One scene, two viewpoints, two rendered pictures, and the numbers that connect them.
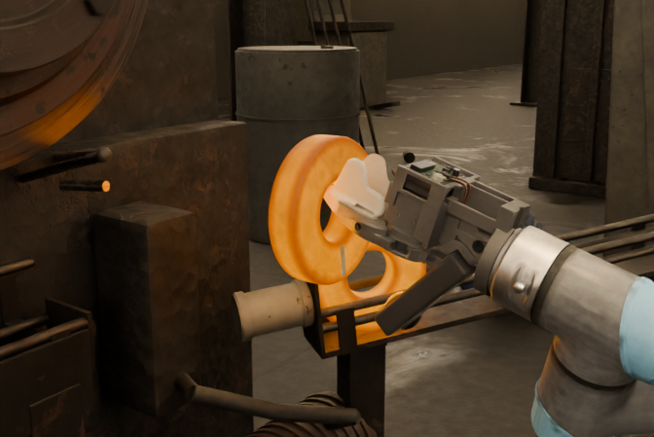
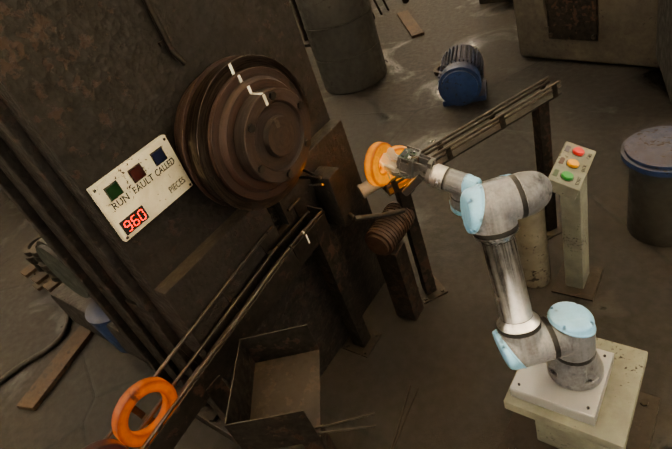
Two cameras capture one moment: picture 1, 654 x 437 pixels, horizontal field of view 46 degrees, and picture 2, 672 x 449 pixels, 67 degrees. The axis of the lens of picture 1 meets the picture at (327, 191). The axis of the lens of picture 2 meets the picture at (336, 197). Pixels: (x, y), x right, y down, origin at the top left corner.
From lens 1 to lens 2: 1.05 m
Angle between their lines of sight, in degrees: 23
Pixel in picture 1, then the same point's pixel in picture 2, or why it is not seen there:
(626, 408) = not seen: hidden behind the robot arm
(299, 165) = (370, 160)
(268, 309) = (369, 188)
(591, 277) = (452, 178)
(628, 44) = not seen: outside the picture
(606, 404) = not seen: hidden behind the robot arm
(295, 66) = not seen: outside the picture
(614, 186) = (519, 14)
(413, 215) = (405, 168)
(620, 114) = not seen: outside the picture
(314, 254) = (380, 180)
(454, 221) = (416, 167)
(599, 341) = (457, 193)
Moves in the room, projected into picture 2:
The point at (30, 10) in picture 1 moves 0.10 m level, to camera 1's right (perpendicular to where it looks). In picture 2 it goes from (295, 154) to (325, 146)
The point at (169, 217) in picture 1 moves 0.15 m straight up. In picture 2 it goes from (333, 173) to (320, 138)
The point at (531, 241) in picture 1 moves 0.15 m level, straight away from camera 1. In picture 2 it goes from (437, 171) to (440, 145)
